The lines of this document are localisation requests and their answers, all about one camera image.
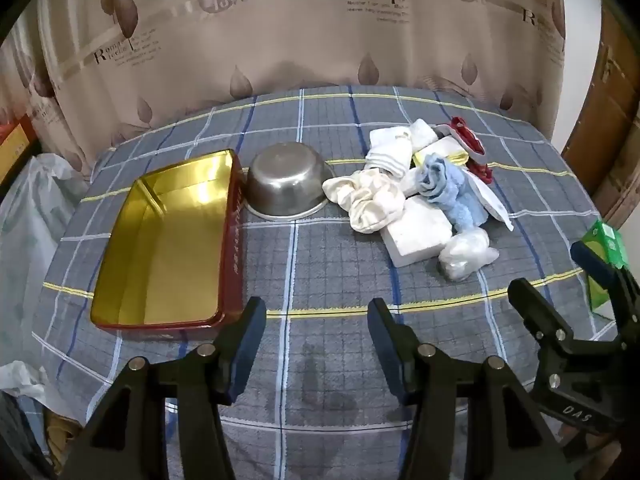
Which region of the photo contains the brown cardboard box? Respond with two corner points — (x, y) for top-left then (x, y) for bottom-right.
(560, 5), (640, 221)

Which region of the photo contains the white sock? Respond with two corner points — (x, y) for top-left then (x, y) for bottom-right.
(364, 127), (415, 181)
(409, 119), (441, 153)

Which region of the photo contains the red and gold tin box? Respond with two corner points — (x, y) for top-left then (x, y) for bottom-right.
(90, 148), (247, 332)

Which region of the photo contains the white plastic bag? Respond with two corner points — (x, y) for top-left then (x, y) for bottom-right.
(0, 360), (48, 403)

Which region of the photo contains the grey plaid bedsheet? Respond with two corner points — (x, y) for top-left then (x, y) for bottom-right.
(32, 85), (621, 480)

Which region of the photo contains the cream cloth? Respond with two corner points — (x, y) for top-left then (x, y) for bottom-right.
(321, 169), (406, 234)

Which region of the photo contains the orange box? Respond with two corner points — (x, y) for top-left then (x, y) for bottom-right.
(0, 115), (38, 186)

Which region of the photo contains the stainless steel bowl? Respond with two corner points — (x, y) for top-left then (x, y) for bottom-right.
(243, 143), (335, 221)

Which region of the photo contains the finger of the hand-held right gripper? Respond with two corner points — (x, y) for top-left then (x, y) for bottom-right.
(570, 240), (640, 342)
(507, 277), (574, 357)

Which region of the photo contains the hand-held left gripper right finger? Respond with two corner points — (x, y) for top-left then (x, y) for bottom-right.
(367, 298), (571, 480)

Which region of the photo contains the white foam block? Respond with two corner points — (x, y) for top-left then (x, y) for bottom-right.
(381, 195), (453, 268)

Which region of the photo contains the white fluffy cotton wad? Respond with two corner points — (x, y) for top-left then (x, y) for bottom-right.
(438, 230), (499, 281)

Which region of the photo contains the green tissue pack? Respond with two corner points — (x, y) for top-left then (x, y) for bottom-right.
(585, 220), (630, 321)

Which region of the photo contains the translucent plastic bag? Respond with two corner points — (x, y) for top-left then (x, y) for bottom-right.
(0, 152), (91, 361)

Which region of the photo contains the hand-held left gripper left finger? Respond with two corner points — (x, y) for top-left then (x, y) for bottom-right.
(60, 296), (268, 480)

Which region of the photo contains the beige leaf print curtain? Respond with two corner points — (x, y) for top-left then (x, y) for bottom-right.
(0, 0), (568, 191)

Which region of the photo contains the light blue towel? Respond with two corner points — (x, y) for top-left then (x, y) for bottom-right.
(417, 156), (488, 233)

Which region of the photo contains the red cloth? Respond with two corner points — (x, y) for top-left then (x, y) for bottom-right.
(449, 116), (493, 183)

